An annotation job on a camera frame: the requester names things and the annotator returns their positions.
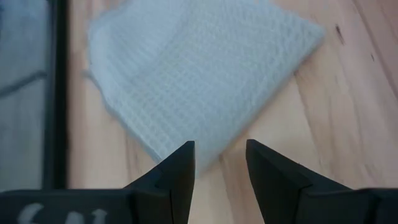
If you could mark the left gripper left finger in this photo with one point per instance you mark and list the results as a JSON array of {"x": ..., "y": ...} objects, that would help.
[{"x": 180, "y": 177}]

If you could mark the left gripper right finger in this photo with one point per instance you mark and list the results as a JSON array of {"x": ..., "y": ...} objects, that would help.
[{"x": 276, "y": 180}]

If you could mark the grey waffle microfiber towel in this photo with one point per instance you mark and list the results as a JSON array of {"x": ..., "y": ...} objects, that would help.
[{"x": 192, "y": 77}]

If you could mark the black aluminium table frame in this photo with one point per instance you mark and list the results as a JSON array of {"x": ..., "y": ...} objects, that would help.
[{"x": 57, "y": 93}]

